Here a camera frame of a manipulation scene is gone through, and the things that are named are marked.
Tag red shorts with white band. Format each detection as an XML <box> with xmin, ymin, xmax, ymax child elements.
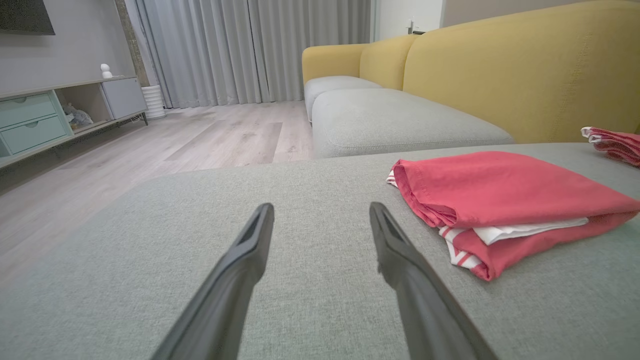
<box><xmin>581</xmin><ymin>126</ymin><xmax>640</xmax><ymax>167</ymax></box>

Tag green indoor tree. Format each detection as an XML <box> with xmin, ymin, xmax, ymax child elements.
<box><xmin>114</xmin><ymin>0</ymin><xmax>151</xmax><ymax>88</ymax></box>

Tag grey plush toy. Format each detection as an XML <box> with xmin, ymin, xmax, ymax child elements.
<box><xmin>62</xmin><ymin>103</ymin><xmax>94</xmax><ymax>130</ymax></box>

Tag medium grey sofa seat cushion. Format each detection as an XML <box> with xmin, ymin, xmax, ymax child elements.
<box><xmin>311</xmin><ymin>88</ymin><xmax>515</xmax><ymax>159</ymax></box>

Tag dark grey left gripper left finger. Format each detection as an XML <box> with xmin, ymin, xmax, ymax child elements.
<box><xmin>150</xmin><ymin>202</ymin><xmax>275</xmax><ymax>360</ymax></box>

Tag grey pleated curtain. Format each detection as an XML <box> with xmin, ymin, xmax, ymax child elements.
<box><xmin>131</xmin><ymin>0</ymin><xmax>373</xmax><ymax>109</ymax></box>

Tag white ribbed plant pot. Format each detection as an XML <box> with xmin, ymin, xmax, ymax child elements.
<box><xmin>141</xmin><ymin>84</ymin><xmax>167</xmax><ymax>120</ymax></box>

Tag small grey sofa seat cushion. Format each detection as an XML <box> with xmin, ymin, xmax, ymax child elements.
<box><xmin>303</xmin><ymin>75</ymin><xmax>383</xmax><ymax>123</ymax></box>

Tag mint and grey tv cabinet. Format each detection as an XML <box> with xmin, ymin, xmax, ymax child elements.
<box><xmin>0</xmin><ymin>75</ymin><xmax>149</xmax><ymax>169</ymax></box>

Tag yellow sofa backrest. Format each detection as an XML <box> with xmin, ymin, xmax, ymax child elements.
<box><xmin>301</xmin><ymin>0</ymin><xmax>640</xmax><ymax>145</ymax></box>

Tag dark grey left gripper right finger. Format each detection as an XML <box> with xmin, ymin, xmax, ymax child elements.
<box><xmin>369</xmin><ymin>202</ymin><xmax>501</xmax><ymax>360</ymax></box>

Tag red and white jersey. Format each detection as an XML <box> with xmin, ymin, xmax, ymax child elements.
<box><xmin>386</xmin><ymin>151</ymin><xmax>640</xmax><ymax>282</ymax></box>

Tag large grey sofa seat cushion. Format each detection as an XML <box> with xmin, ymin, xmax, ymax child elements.
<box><xmin>0</xmin><ymin>143</ymin><xmax>640</xmax><ymax>360</ymax></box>

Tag black wall television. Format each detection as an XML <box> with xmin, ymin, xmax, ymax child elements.
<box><xmin>0</xmin><ymin>0</ymin><xmax>56</xmax><ymax>36</ymax></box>

